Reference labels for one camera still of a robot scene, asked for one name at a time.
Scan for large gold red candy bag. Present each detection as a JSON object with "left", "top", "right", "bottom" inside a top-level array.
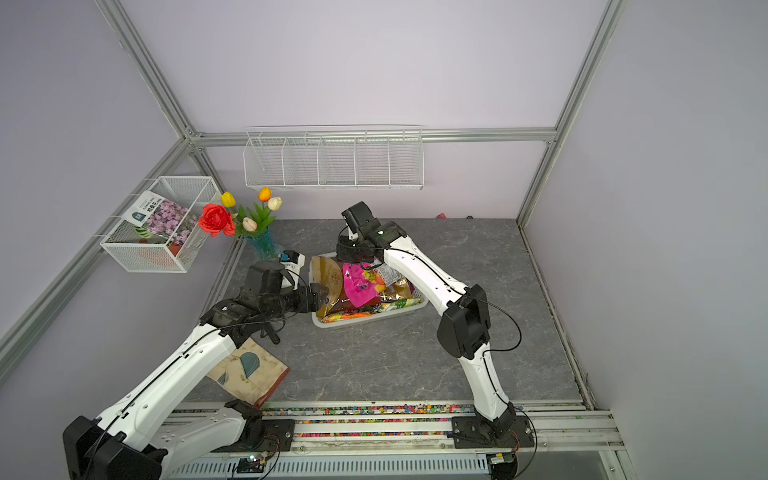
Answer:
[{"left": 310, "top": 256, "right": 421, "bottom": 322}]

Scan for pink fruit candy bag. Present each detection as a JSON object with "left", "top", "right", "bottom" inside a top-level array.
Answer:
[{"left": 342, "top": 263, "right": 387, "bottom": 308}]

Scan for white plastic perforated basket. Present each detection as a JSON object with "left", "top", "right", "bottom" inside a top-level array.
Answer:
[{"left": 308, "top": 251, "right": 430, "bottom": 329}]

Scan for green Fox's candy bag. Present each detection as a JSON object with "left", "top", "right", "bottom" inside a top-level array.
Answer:
[{"left": 317, "top": 299, "right": 427, "bottom": 324}]

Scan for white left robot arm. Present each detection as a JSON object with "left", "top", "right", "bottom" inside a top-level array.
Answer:
[{"left": 63, "top": 250, "right": 327, "bottom": 479}]

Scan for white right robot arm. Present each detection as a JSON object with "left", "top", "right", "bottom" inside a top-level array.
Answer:
[{"left": 336, "top": 202, "right": 517, "bottom": 430}]

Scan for tulips in teal vase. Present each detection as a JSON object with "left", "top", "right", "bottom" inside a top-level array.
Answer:
[{"left": 221, "top": 187, "right": 283, "bottom": 260}]

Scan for red artificial rose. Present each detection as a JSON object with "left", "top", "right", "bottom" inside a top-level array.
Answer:
[{"left": 197, "top": 204, "right": 236, "bottom": 238}]

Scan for purple flower seed packet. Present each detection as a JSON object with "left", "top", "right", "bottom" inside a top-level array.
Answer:
[{"left": 121, "top": 191, "right": 198, "bottom": 246}]

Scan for green circuit board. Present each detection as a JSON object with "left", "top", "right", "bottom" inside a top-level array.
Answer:
[{"left": 235, "top": 456, "right": 267, "bottom": 474}]

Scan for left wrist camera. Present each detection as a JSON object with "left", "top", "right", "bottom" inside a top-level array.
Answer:
[{"left": 280, "top": 250, "right": 306, "bottom": 282}]

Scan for white wire wall shelf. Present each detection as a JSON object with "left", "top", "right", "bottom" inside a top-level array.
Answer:
[{"left": 243, "top": 124, "right": 425, "bottom": 189}]

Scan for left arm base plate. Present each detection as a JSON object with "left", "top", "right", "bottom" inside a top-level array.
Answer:
[{"left": 218, "top": 419, "right": 295, "bottom": 453}]

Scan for white wire side basket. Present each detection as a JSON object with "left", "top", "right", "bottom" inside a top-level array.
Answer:
[{"left": 100, "top": 176, "right": 221, "bottom": 274}]

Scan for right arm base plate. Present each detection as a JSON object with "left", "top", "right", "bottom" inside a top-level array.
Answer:
[{"left": 447, "top": 416, "right": 536, "bottom": 450}]

